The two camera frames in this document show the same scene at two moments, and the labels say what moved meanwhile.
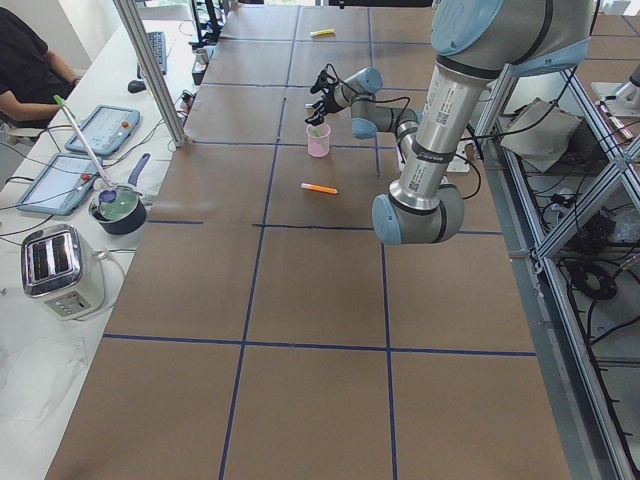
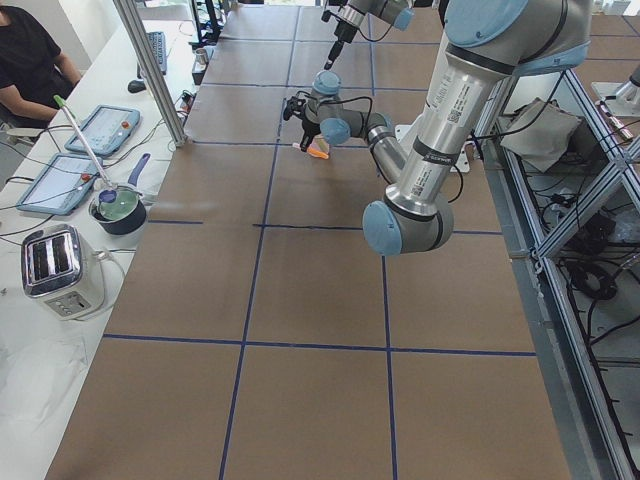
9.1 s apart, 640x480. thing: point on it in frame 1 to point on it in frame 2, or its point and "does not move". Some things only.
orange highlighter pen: (326, 189) to (312, 152)
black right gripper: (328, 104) to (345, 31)
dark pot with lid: (121, 210) does not move
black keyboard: (159, 47) does not move
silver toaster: (62, 270) does not move
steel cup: (201, 55) does not move
